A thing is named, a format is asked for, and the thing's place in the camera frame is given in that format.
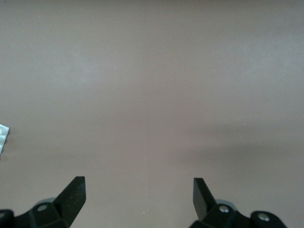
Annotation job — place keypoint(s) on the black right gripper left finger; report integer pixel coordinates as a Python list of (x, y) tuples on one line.
[(71, 199)]

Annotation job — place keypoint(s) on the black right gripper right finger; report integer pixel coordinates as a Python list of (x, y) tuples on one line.
[(202, 202)]

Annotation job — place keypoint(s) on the white studded base plate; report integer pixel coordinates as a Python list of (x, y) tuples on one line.
[(2, 135)]

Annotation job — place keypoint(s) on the brown table cover sheet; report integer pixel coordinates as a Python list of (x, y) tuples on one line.
[(152, 71)]

